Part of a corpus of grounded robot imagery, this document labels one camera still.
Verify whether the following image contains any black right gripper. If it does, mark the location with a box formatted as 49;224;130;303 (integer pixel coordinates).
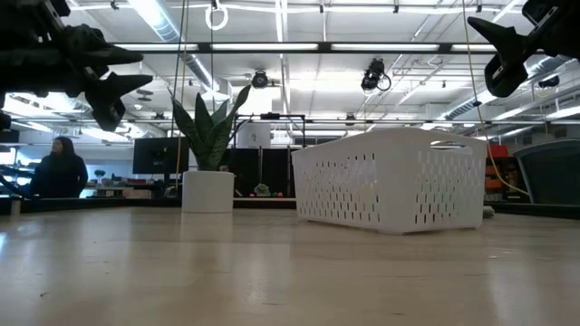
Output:
468;0;580;99

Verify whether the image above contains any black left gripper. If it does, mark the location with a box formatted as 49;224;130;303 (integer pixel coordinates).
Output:
0;0;154;133

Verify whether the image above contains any white perforated plastic basket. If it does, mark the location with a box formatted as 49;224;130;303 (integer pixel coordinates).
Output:
291;127;488;235

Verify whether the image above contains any black computer monitor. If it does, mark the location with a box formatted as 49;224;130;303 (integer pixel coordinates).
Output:
132;137;190;176

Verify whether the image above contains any person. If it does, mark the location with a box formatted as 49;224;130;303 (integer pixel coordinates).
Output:
29;136;90;199

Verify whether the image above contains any green snake plant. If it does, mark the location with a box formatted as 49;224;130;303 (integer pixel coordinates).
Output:
168;84;252;172

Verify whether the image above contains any grey mesh office chair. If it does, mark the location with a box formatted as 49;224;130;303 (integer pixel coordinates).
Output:
513;139;580;206

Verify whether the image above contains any white round plant pot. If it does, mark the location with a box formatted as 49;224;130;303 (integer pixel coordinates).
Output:
181;170;236;214

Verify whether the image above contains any white hanging ring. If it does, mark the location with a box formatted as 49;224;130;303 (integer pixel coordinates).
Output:
204;3;230;32

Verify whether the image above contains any black overhead camera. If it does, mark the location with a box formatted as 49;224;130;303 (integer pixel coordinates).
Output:
360;57;392;92

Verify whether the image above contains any black table edge rail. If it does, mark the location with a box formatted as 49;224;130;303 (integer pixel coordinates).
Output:
0;197;298;215

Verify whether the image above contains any black ceiling dome camera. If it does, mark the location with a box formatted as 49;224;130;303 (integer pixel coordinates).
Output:
251;70;270;90

